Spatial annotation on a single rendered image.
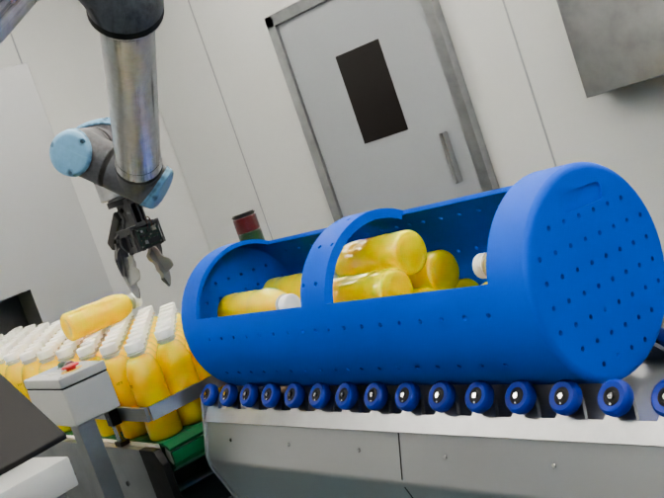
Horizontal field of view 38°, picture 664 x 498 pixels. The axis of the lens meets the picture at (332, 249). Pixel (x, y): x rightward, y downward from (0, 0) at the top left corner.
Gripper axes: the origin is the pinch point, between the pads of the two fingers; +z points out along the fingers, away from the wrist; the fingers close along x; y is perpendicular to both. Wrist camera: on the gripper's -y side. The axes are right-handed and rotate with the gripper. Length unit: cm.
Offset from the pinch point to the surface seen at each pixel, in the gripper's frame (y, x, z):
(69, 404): 8.1, -28.7, 14.1
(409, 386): 79, -5, 21
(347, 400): 65, -7, 23
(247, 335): 47.1, -9.3, 9.6
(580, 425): 110, -6, 26
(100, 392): 8.1, -22.1, 14.6
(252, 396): 35.5, -5.9, 22.6
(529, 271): 111, -8, 5
